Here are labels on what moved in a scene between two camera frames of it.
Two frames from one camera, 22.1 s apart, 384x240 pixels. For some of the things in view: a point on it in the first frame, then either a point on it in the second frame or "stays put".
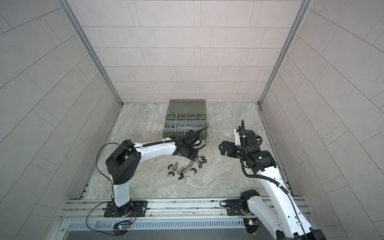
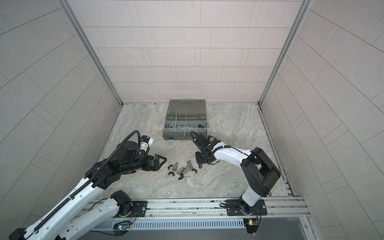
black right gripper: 229,152 → 199,161
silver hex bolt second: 179,172 stays put
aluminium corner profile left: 79,29 stays put
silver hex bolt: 175,167 stays put
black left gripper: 195,155 → 148,160
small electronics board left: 122,227 stays put
